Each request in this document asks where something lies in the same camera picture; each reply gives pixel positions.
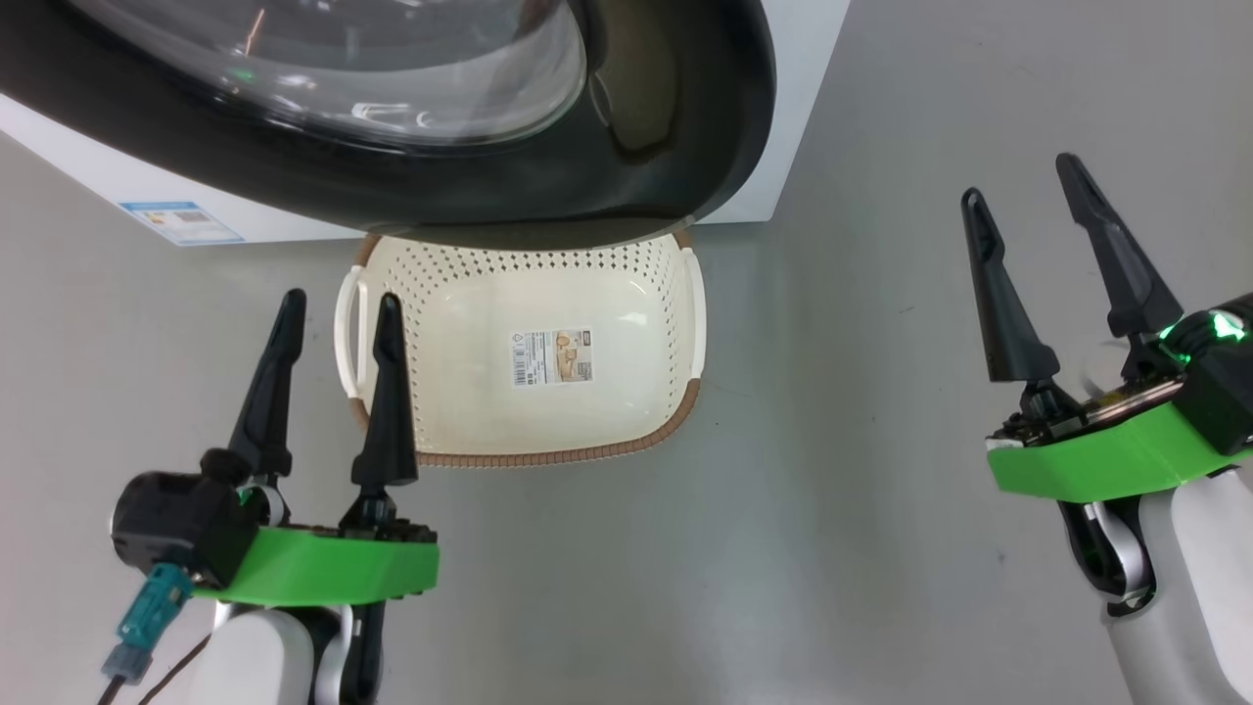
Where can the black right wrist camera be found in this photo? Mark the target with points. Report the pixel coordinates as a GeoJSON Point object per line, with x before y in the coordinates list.
{"type": "Point", "coordinates": [1224, 382]}

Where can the white basket product label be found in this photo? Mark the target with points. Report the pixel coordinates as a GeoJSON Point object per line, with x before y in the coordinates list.
{"type": "Point", "coordinates": [551, 356]}

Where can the blue energy label sticker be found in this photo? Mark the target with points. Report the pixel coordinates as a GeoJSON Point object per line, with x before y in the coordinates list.
{"type": "Point", "coordinates": [181, 222]}

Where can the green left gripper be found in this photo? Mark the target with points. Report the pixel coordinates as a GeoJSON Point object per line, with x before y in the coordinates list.
{"type": "Point", "coordinates": [323, 568]}

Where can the black glass washing machine door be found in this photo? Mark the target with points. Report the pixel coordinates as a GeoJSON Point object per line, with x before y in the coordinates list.
{"type": "Point", "coordinates": [675, 117]}

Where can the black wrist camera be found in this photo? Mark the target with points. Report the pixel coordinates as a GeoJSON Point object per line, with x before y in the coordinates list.
{"type": "Point", "coordinates": [1224, 382]}
{"type": "Point", "coordinates": [176, 519]}

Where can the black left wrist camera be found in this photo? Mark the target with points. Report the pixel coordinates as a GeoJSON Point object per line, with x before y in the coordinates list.
{"type": "Point", "coordinates": [176, 519]}

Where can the cream perforated laundry basket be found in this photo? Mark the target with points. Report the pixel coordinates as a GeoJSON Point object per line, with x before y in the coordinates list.
{"type": "Point", "coordinates": [460, 352]}

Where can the white front-load washing machine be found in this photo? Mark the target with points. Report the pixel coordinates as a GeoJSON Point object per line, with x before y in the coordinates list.
{"type": "Point", "coordinates": [793, 117]}

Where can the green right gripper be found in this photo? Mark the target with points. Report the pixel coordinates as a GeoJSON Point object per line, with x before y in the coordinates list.
{"type": "Point", "coordinates": [1096, 460]}

